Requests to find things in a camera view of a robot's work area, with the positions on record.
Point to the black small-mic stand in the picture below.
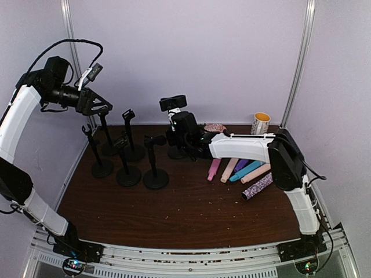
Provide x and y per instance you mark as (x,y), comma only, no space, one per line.
(128,175)

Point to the purple microphone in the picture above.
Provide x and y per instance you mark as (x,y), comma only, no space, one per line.
(241,164)

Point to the blue-head microphone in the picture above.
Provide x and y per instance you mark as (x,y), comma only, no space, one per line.
(246,170)

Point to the black blue-mic stand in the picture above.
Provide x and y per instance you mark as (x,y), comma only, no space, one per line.
(134,152)

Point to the aluminium corner post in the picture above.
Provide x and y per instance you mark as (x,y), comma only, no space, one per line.
(303,51)
(67,19)

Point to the beige pink microphone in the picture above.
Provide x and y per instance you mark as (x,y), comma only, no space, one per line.
(255,173)

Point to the aluminium front rail base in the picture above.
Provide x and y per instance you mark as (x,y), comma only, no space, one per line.
(264,260)

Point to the black glitter-mic stand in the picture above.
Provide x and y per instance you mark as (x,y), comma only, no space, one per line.
(175,150)

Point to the glitter silver-head microphone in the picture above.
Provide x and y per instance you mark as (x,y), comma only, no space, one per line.
(257,187)

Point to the patterned ceramic bowl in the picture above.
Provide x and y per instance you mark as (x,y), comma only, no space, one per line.
(214,127)

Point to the aluminium left corner post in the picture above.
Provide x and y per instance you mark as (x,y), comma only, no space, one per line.
(67,19)

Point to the pale pink small microphone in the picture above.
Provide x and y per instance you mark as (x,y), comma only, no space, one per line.
(228,170)

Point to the black pink-mic stand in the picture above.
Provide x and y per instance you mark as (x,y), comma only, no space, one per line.
(155,178)

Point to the aluminium right corner post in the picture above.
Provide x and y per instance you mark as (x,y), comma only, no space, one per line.
(303,51)

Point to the white floral mug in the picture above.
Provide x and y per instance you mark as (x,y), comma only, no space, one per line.
(260,123)

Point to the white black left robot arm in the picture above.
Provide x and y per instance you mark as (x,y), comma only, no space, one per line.
(40,88)

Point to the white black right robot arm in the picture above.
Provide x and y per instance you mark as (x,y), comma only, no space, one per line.
(278,149)

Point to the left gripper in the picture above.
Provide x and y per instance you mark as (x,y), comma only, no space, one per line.
(85,102)

